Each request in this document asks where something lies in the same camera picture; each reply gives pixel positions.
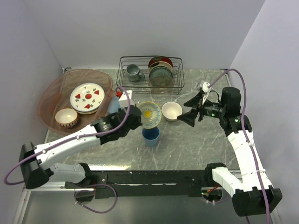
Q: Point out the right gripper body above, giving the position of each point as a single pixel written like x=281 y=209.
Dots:
x=209 y=108

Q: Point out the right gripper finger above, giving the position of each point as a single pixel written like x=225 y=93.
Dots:
x=189 y=117
x=195 y=102

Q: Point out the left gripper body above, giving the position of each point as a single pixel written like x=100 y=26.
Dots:
x=124 y=131

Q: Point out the plain cream bowl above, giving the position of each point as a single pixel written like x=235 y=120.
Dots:
x=171 y=110

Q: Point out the blue plastic cup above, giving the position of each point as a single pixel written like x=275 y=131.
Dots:
x=150 y=136

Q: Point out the light blue cup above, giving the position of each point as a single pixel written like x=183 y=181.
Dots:
x=114 y=105

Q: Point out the cream white bear plate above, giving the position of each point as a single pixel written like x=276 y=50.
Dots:
x=88 y=112

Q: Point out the blue bottom plate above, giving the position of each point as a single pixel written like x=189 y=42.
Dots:
x=87 y=97

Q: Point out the white bowl blue dashes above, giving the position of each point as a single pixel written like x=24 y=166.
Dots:
x=66 y=117

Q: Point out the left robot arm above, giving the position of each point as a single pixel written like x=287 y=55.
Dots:
x=41 y=162

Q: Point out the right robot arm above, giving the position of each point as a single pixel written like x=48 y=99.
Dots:
x=243 y=151

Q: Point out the pink transparent plastic bin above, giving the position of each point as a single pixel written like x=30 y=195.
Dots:
x=57 y=97

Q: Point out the clear glass plate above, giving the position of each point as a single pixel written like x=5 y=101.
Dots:
x=160 y=83

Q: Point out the grey-green ceramic mug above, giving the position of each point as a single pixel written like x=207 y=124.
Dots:
x=133 y=73

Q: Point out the cream yellow plate in rack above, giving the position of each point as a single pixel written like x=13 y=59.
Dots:
x=160 y=64

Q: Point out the red floral plate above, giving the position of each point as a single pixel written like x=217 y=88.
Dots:
x=160 y=59

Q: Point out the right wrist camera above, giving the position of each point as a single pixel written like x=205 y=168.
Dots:
x=203 y=87

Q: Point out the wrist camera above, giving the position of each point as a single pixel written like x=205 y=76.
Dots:
x=203 y=87
x=123 y=100

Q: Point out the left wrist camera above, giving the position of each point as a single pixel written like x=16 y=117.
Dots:
x=123 y=100

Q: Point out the black wire dish rack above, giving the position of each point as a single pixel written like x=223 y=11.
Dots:
x=143 y=85

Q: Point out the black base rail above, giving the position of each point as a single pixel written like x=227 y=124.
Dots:
x=106 y=184

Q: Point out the aluminium frame rail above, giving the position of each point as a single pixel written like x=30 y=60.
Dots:
x=210 y=184

